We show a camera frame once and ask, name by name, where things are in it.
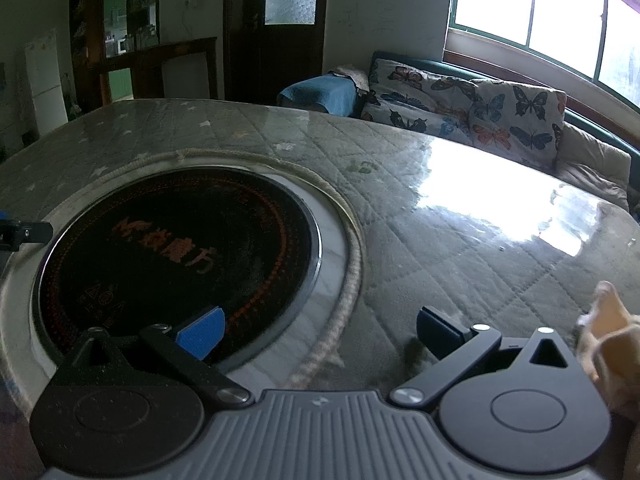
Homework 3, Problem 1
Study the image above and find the cream sweatshirt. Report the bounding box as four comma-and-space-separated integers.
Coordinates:
576, 281, 639, 418

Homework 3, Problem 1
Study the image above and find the black round cooktop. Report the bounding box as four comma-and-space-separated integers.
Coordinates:
32, 167, 321, 370

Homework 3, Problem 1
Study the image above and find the grey quilted table cover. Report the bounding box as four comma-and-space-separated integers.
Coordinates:
0, 97, 640, 480

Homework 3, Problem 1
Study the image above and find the white refrigerator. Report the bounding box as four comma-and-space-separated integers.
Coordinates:
24, 29, 67, 136

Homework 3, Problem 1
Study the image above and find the dark wooden cabinet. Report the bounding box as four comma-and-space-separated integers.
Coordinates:
70, 0, 160, 112

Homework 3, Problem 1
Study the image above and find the dark wooden desk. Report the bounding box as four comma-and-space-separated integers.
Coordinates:
92, 37, 218, 100

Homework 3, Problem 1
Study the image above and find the butterfly pillow upright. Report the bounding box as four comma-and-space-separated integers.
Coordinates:
469, 79, 567, 174

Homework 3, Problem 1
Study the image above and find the beige cushion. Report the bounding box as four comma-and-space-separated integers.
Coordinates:
554, 124, 631, 211

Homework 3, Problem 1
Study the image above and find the butterfly pillow long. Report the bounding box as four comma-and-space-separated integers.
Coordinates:
361, 58, 477, 145

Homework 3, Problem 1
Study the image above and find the blue towel on armrest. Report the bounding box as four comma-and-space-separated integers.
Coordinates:
277, 74, 358, 117

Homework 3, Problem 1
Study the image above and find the dark wooden door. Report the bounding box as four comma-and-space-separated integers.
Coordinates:
222, 0, 326, 105

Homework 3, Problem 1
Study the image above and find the window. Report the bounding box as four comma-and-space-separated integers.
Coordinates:
451, 0, 639, 106

